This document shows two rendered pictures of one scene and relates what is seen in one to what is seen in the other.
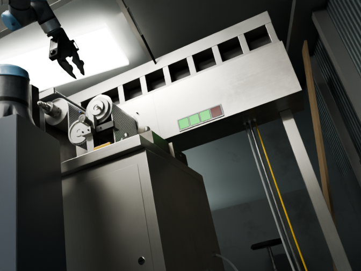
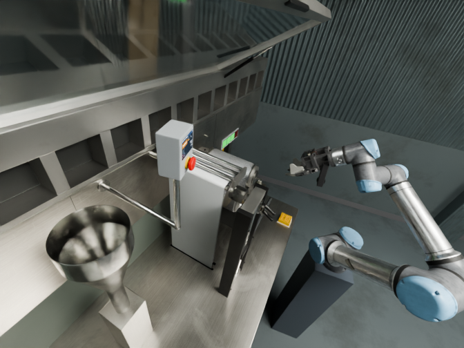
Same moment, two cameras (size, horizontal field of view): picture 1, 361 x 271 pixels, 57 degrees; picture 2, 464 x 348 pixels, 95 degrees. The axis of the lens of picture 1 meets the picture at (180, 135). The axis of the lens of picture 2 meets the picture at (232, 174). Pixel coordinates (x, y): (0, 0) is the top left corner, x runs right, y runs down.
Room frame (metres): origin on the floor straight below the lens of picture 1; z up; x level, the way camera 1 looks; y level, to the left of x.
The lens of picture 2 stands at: (1.39, 1.22, 1.90)
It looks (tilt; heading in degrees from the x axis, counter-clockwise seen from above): 37 degrees down; 274
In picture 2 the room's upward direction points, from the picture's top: 10 degrees clockwise
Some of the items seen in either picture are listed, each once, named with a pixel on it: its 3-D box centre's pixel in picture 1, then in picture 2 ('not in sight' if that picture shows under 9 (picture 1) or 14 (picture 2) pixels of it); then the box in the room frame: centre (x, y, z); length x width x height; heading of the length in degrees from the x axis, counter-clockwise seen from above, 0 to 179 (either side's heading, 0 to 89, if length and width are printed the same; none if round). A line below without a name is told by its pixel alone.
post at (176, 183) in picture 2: not in sight; (177, 201); (1.54, 0.86, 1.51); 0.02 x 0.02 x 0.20
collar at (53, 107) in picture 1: (51, 109); (238, 193); (1.39, 0.60, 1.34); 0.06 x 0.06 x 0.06; 73
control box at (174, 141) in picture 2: not in sight; (179, 150); (1.53, 0.86, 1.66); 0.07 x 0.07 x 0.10; 88
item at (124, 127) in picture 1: (127, 138); not in sight; (1.44, 0.26, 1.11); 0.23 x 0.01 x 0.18; 163
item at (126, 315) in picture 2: not in sight; (121, 304); (1.66, 1.01, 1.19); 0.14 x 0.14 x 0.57
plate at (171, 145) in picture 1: (177, 156); not in sight; (1.43, 0.04, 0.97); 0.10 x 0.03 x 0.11; 163
